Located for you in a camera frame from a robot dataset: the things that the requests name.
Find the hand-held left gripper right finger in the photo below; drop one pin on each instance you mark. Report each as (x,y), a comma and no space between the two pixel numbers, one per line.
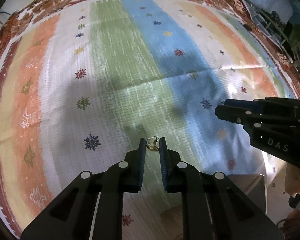
(163,165)

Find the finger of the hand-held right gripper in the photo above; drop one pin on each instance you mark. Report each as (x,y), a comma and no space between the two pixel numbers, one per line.
(230,113)
(240,103)

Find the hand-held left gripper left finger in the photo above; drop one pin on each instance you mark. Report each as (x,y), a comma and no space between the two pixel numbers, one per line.
(140,165)

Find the person's right hand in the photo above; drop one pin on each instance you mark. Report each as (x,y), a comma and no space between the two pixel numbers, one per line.
(293,180)

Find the metal rack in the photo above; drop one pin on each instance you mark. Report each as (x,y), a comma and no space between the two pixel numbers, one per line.
(272,17)

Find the striped colourful mat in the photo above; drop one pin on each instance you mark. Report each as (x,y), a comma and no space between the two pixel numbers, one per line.
(115,55)

